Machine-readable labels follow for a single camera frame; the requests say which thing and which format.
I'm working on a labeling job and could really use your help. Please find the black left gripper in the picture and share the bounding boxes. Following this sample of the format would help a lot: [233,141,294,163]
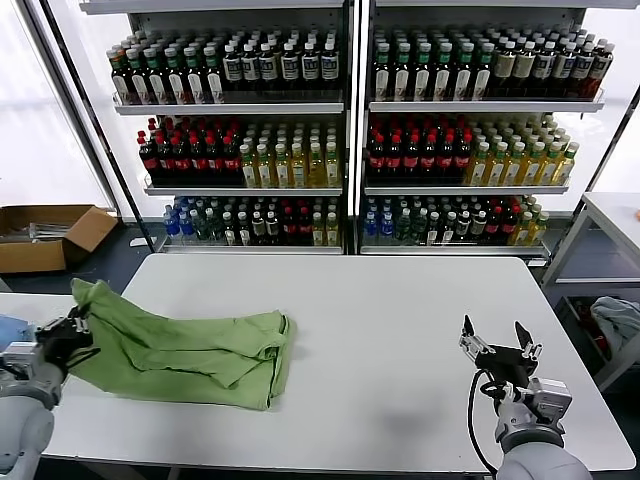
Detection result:
[36,306,94,372]

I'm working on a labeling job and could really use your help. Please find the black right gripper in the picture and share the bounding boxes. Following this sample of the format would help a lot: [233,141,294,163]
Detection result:
[458,314,542,389]

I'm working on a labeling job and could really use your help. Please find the light green polo shirt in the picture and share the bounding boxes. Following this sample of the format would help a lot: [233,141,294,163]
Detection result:
[63,278,299,412]

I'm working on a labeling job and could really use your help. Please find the white side table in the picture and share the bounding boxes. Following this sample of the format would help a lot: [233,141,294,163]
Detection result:
[0,293,119,480]

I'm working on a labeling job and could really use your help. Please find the blue folded cloth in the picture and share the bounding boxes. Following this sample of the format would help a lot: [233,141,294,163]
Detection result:
[0,313,34,346]

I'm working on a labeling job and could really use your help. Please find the brown cardboard box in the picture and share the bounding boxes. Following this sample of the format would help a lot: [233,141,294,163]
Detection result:
[0,203,120,275]

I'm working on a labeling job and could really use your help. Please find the red cloth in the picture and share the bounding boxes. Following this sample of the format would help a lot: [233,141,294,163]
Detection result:
[574,298,610,354]

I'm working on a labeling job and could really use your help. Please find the clear plastic packets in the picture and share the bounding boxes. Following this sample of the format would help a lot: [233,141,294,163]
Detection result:
[0,221,74,246]

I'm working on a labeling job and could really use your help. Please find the grey-blue crumpled cloth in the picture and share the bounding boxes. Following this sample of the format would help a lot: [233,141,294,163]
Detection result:
[589,295,640,351]

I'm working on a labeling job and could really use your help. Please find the red-cap cola bottle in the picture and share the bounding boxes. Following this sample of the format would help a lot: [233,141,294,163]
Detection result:
[484,205,503,244]
[188,134,208,183]
[383,130,403,182]
[435,130,455,182]
[500,205,519,244]
[400,130,421,182]
[279,207,298,245]
[295,207,313,245]
[171,134,191,183]
[137,130,158,182]
[367,130,386,182]
[155,133,174,183]
[205,134,225,183]
[418,130,438,182]
[452,130,473,182]
[222,134,242,183]

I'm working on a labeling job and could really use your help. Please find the black window pole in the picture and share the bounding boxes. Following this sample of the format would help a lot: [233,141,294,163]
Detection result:
[35,0,157,250]

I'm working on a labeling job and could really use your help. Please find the white metal shelf rack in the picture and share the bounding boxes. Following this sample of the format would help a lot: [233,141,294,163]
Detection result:
[357,0,607,266]
[78,0,359,257]

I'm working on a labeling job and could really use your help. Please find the green-cap dark tea bottle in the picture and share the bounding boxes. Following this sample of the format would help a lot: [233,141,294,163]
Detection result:
[371,42,392,102]
[411,42,433,102]
[125,48,149,107]
[182,46,206,106]
[432,42,453,102]
[472,42,494,101]
[391,42,412,102]
[110,49,130,107]
[452,42,474,102]
[201,45,226,105]
[163,46,186,106]
[144,47,167,106]

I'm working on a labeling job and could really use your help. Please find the beige-label dark bottle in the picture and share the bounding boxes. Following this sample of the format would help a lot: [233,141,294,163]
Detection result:
[513,40,537,99]
[492,40,517,99]

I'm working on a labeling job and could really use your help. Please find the white-label dark drink bottle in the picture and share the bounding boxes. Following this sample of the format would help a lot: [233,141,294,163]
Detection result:
[533,40,557,99]
[259,42,280,94]
[553,41,577,99]
[240,43,262,94]
[572,42,596,99]
[279,42,300,94]
[222,43,243,94]
[318,41,340,94]
[299,42,320,94]

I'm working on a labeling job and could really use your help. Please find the white-label reddish drink bottle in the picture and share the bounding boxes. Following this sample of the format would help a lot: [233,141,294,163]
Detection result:
[590,43,615,99]

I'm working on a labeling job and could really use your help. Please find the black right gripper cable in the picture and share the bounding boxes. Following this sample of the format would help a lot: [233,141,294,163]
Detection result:
[466,367,506,474]

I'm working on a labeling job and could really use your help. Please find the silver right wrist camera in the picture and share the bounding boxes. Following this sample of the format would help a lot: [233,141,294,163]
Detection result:
[529,377,574,427]

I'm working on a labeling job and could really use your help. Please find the grey frame side table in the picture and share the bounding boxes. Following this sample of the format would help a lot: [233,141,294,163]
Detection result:
[539,191,640,290]

